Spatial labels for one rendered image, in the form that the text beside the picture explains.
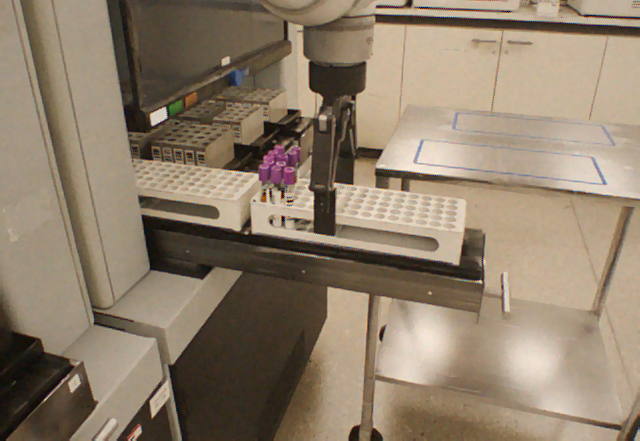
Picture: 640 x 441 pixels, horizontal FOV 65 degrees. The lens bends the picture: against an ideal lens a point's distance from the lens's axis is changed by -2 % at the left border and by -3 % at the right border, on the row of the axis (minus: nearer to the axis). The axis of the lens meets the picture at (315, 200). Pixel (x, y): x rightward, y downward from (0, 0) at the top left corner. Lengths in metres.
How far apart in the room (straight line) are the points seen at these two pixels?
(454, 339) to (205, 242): 0.83
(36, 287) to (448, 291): 0.50
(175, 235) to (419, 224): 0.36
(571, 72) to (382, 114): 1.04
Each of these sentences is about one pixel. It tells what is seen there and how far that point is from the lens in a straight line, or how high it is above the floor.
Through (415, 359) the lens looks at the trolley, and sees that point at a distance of 1.34.
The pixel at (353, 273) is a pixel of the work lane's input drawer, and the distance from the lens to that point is 0.72.
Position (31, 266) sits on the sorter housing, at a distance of 0.65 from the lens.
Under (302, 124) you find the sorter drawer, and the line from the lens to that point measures 1.22.
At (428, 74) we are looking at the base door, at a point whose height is 0.56.
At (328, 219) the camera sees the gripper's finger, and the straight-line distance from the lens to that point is 0.69.
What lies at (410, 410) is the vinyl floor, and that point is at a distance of 1.61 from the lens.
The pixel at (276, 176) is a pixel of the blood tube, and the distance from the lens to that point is 0.70.
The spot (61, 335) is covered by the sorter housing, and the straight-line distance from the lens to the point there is 0.71.
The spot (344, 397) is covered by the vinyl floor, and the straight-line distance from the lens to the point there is 1.62.
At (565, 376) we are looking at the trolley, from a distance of 1.41.
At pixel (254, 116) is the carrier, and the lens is 1.10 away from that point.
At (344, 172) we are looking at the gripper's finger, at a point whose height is 0.89.
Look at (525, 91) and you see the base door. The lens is 3.03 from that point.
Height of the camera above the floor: 1.19
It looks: 26 degrees down
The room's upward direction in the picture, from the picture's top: straight up
